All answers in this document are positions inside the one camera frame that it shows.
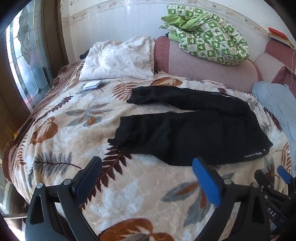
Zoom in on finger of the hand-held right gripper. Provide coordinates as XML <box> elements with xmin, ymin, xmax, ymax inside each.
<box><xmin>254</xmin><ymin>170</ymin><xmax>277</xmax><ymax>197</ymax></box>
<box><xmin>277</xmin><ymin>165</ymin><xmax>293</xmax><ymax>186</ymax></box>

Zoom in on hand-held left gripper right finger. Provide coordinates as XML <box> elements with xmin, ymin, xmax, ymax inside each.
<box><xmin>192</xmin><ymin>157</ymin><xmax>271</xmax><ymax>241</ymax></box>

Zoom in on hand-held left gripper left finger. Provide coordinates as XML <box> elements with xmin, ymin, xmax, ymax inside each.
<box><xmin>25</xmin><ymin>156</ymin><xmax>103</xmax><ymax>241</ymax></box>

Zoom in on black pants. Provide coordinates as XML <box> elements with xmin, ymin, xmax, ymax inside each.
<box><xmin>108</xmin><ymin>86</ymin><xmax>274</xmax><ymax>166</ymax></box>

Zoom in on leaf-print fleece blanket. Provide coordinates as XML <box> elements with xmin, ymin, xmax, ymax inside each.
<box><xmin>8</xmin><ymin>59</ymin><xmax>293</xmax><ymax>241</ymax></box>

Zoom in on light blue quilt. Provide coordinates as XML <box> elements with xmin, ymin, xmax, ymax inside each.
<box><xmin>252</xmin><ymin>81</ymin><xmax>296</xmax><ymax>172</ymax></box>

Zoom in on small white booklet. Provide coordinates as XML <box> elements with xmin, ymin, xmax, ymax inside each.
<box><xmin>81</xmin><ymin>80</ymin><xmax>102</xmax><ymax>91</ymax></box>

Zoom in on pink padded headboard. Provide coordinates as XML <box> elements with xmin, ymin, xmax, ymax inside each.
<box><xmin>154</xmin><ymin>36</ymin><xmax>296</xmax><ymax>93</ymax></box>

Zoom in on white printed pillow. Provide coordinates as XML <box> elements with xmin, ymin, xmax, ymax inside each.
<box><xmin>79</xmin><ymin>36</ymin><xmax>156</xmax><ymax>81</ymax></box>

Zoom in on stained glass window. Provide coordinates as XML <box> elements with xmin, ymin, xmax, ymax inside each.
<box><xmin>6</xmin><ymin>5</ymin><xmax>55</xmax><ymax>112</ymax></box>

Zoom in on book stack with red cover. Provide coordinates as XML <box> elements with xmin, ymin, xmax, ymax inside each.
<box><xmin>268</xmin><ymin>27</ymin><xmax>296</xmax><ymax>50</ymax></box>

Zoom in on green patterned quilt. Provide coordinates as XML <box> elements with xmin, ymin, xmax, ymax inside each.
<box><xmin>159</xmin><ymin>4</ymin><xmax>250</xmax><ymax>66</ymax></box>

